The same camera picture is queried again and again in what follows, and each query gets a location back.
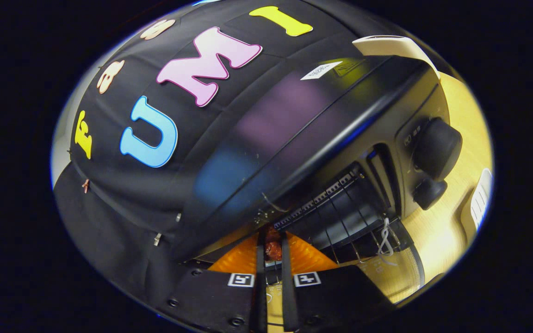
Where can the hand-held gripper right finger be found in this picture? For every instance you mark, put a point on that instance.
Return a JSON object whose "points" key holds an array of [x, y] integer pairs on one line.
{"points": [[288, 296]]}

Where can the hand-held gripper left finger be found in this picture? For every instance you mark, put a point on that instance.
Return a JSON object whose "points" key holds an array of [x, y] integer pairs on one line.
{"points": [[262, 296]]}

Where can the reddish brown jerky strip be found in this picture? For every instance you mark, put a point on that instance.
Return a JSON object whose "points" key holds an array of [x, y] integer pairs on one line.
{"points": [[273, 249]]}

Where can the black toaster oven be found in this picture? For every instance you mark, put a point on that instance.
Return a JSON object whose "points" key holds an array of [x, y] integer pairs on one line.
{"points": [[294, 129]]}

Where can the white bread toaster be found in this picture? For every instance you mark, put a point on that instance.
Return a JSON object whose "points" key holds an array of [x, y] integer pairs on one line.
{"points": [[387, 45]]}

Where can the black backdrop cloth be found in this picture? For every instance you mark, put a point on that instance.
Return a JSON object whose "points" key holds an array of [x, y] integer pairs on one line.
{"points": [[123, 208]]}

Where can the copper cloth clip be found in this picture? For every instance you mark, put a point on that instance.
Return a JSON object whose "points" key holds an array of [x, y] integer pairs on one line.
{"points": [[85, 185]]}

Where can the small white tray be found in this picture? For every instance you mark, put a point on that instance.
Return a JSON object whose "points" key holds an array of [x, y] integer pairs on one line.
{"points": [[479, 203]]}

